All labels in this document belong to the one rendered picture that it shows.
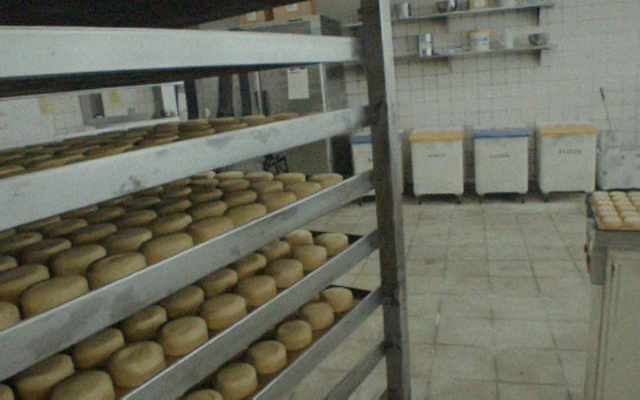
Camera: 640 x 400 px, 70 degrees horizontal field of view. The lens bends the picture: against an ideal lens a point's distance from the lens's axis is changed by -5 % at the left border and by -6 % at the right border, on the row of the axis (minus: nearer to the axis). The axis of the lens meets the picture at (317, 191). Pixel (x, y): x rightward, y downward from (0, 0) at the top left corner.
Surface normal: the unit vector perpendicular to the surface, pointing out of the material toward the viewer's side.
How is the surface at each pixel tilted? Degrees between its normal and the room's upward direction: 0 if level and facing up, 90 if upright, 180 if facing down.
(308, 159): 90
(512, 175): 92
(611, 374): 90
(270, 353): 0
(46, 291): 0
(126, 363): 0
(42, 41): 90
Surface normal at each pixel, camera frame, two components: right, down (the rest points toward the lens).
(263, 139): 0.84, 0.04
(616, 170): -0.22, 0.32
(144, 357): -0.09, -0.97
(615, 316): -0.41, 0.24
